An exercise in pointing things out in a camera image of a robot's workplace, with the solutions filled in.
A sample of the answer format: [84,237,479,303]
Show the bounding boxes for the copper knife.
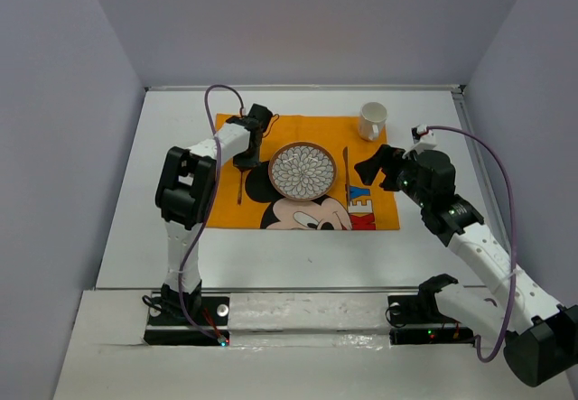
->
[342,146,351,210]

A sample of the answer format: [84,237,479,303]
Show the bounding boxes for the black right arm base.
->
[385,274,474,346]

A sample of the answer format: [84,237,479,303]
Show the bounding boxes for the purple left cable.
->
[177,84,247,345]

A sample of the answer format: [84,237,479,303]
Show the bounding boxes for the orange cartoon cloth placemat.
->
[209,116,400,231]

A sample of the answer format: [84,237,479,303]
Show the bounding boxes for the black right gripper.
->
[353,144,430,208]

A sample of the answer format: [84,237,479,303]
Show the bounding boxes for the white ceramic mug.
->
[358,102,388,142]

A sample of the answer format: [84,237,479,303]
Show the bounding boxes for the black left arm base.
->
[141,292,230,347]

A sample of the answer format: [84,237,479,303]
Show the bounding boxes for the patterned ceramic plate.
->
[268,142,337,201]

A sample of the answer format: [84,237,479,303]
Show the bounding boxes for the copper fork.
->
[237,171,244,206]

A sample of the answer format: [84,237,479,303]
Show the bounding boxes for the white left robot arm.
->
[155,104,273,323]

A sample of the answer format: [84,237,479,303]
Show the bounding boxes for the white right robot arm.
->
[354,144,577,387]

